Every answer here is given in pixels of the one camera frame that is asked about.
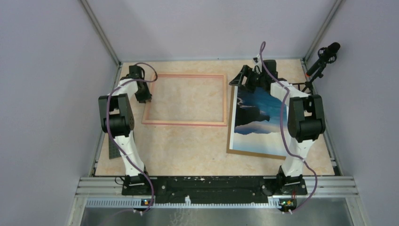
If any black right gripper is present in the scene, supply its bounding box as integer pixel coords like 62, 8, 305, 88
228, 66, 265, 94

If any brown backing board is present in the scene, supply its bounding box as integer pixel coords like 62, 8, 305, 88
226, 86, 287, 160

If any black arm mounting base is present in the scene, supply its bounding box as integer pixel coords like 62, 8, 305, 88
121, 176, 308, 204

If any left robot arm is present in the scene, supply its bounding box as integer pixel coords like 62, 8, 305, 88
98, 63, 152, 195

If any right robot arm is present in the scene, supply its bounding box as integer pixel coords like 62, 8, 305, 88
229, 60, 326, 194

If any grey building baseplate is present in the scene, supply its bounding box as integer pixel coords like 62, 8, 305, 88
108, 137, 121, 160

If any black microphone tripod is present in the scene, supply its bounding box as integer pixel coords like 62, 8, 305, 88
291, 67, 325, 95

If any black microphone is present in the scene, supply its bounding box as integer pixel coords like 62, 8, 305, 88
306, 42, 341, 77

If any aluminium rail front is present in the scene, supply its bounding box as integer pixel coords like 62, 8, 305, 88
75, 176, 359, 198

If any white cable duct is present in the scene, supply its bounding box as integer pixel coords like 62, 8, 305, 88
85, 196, 294, 209

